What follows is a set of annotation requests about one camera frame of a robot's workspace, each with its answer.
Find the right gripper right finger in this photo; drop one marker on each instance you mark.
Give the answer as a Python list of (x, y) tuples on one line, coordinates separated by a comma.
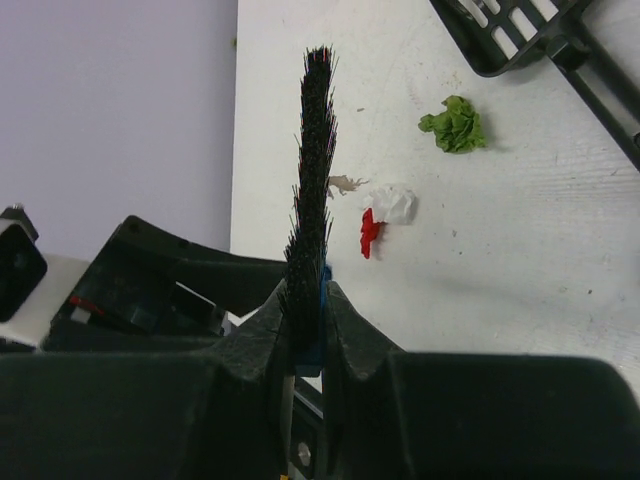
[(393, 414)]

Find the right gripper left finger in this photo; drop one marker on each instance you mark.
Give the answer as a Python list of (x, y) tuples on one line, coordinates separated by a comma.
[(95, 404)]

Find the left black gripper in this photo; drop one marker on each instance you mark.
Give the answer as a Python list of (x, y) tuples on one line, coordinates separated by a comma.
[(148, 289)]

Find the blue hand brush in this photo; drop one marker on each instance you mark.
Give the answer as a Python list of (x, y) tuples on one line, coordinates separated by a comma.
[(303, 296)]

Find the white paper scrap by red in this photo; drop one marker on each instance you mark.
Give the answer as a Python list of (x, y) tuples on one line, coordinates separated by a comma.
[(393, 204)]

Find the black slotted dustpan scoop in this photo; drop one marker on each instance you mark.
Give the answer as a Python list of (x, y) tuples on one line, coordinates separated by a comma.
[(512, 34)]

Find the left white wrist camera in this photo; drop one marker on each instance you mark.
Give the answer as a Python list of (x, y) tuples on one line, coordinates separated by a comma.
[(34, 285)]

